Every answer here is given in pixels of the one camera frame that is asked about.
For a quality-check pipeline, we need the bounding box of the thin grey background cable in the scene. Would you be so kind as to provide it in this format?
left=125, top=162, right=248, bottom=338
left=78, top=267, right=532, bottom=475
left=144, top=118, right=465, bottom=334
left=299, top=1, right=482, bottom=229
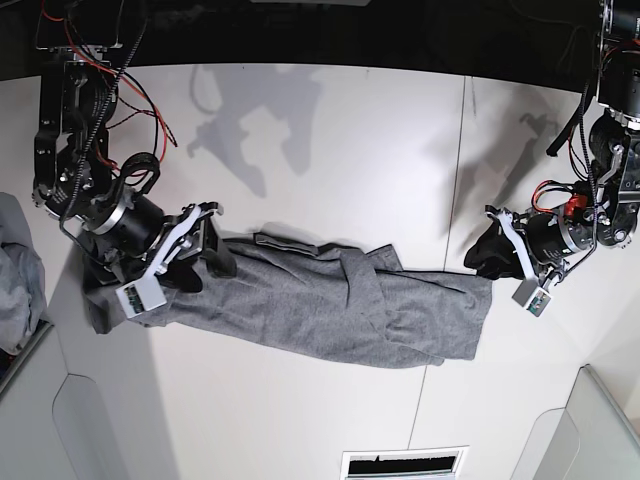
left=554, top=19, right=601, bottom=81

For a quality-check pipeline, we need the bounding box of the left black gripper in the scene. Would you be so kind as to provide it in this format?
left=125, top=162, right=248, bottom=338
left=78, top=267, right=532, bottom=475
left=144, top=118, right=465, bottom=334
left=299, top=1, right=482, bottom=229
left=463, top=204, right=595, bottom=283

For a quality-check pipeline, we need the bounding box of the black braided cable sleeve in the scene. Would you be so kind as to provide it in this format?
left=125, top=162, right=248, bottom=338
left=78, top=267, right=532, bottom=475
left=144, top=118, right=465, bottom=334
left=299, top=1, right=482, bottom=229
left=545, top=79, right=594, bottom=159

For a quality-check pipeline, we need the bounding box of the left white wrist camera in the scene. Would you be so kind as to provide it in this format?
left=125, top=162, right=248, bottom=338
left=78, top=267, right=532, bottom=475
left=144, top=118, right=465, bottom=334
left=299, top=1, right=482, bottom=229
left=512, top=279, right=552, bottom=317

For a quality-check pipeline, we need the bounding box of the left white bin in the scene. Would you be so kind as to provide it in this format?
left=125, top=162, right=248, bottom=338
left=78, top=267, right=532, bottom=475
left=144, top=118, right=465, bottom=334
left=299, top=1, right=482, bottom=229
left=1, top=326, right=113, bottom=479

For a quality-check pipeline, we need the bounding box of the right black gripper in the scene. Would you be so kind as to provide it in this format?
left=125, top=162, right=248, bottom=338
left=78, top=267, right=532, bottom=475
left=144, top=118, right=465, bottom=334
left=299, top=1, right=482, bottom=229
left=84, top=192, right=237, bottom=293

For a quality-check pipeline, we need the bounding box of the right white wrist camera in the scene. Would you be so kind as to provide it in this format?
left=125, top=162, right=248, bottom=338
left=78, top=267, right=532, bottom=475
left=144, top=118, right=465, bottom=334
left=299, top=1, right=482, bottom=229
left=116, top=275, right=167, bottom=319

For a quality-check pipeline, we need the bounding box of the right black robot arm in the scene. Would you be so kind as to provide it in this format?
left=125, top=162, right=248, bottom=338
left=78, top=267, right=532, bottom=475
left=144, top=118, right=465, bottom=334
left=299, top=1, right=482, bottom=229
left=32, top=1, right=237, bottom=292

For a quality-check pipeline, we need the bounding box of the light grey clothes pile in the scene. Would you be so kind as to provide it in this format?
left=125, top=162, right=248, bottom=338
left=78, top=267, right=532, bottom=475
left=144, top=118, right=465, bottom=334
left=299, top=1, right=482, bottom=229
left=1, top=193, right=47, bottom=355

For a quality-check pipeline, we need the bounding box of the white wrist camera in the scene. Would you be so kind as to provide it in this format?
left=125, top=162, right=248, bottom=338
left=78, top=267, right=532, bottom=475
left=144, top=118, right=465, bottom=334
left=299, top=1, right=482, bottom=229
left=512, top=279, right=552, bottom=317
left=116, top=275, right=167, bottom=319

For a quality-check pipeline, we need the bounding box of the dark grey t-shirt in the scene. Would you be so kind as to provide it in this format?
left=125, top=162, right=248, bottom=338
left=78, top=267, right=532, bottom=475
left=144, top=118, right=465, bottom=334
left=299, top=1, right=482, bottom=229
left=82, top=227, right=494, bottom=371

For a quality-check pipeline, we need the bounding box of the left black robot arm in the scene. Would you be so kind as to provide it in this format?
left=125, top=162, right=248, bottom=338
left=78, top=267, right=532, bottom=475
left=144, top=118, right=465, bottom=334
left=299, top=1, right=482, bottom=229
left=464, top=1, right=639, bottom=285

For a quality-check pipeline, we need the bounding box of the white bin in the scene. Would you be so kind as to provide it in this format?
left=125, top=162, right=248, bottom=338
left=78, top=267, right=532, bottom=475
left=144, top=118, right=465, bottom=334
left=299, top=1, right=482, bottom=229
left=511, top=365, right=639, bottom=480
left=1, top=326, right=113, bottom=479

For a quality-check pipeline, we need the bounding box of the right white bin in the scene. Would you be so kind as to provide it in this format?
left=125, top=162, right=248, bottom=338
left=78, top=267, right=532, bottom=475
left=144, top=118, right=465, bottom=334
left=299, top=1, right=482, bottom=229
left=511, top=365, right=639, bottom=480

